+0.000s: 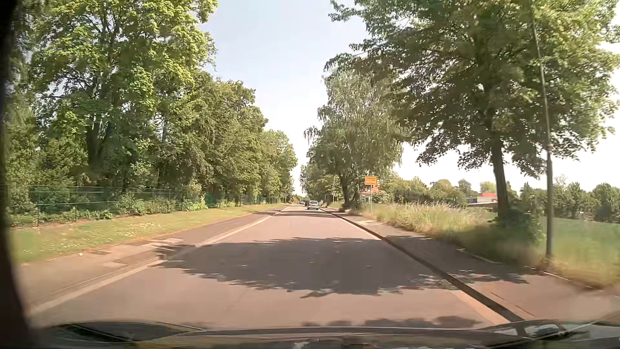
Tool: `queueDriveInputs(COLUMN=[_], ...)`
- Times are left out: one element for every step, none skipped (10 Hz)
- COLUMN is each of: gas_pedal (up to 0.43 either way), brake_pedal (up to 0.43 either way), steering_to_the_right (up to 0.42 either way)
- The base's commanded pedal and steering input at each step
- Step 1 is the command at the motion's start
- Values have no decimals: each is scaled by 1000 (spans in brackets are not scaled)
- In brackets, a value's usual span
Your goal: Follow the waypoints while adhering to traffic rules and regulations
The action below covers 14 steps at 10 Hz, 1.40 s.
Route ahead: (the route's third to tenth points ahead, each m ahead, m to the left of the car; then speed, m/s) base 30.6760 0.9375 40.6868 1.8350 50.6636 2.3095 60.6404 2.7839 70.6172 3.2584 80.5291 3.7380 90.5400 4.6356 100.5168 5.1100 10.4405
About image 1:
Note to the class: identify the tall grass field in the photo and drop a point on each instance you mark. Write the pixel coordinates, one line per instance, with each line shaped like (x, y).
(581, 247)

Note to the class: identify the yellow road sign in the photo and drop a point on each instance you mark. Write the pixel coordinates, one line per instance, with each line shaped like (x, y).
(370, 181)

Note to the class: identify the row of distant trees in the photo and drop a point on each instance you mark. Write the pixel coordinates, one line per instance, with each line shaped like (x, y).
(581, 198)

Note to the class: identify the grey paved cycle path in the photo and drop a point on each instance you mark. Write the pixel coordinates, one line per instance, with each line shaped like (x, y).
(97, 264)

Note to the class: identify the building with red roof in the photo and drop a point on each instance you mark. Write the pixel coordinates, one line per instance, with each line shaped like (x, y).
(486, 197)

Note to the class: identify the grass verge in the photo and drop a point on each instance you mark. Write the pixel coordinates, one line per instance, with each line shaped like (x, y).
(97, 232)

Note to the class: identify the grey pavement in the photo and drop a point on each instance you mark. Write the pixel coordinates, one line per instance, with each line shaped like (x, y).
(484, 281)

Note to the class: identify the car's own bonnet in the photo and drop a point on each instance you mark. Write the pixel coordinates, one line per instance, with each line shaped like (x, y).
(310, 335)

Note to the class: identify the road markings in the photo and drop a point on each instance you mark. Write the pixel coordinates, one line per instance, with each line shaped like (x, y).
(121, 271)

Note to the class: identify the white car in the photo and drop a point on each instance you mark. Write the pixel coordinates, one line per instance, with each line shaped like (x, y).
(313, 205)

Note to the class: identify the grey asphalt road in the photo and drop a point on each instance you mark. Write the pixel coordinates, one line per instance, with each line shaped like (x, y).
(300, 252)

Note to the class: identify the row of bushes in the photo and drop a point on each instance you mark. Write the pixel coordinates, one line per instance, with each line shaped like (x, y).
(426, 191)

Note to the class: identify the large leafy tree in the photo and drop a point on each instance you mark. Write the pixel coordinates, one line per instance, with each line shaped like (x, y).
(484, 82)

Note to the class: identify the grey lamp post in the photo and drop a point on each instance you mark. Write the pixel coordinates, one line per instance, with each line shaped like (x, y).
(549, 184)

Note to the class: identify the tall birch tree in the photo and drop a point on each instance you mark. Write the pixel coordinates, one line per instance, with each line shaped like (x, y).
(356, 131)

